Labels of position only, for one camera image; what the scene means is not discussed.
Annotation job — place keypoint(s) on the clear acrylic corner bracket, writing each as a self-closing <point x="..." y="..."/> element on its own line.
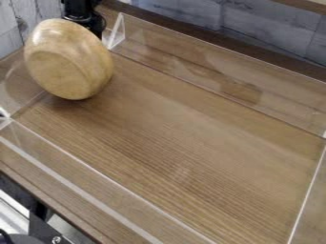
<point x="112" y="36"/>

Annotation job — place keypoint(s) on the black metal table bracket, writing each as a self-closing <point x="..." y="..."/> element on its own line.
<point x="43" y="232"/>

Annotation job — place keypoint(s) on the wooden bowl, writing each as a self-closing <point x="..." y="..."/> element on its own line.
<point x="67" y="59"/>

